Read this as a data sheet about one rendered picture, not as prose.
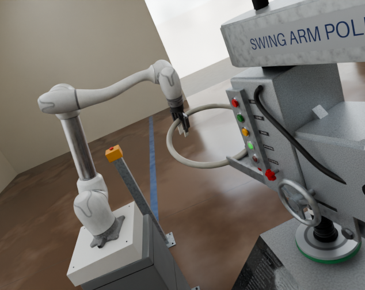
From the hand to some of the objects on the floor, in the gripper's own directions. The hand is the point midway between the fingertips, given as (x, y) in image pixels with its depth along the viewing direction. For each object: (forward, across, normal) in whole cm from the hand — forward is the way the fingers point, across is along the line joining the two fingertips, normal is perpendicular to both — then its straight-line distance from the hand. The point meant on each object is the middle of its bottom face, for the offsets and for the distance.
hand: (183, 130), depth 175 cm
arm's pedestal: (+110, +30, -76) cm, 138 cm away
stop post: (+143, -38, -29) cm, 151 cm away
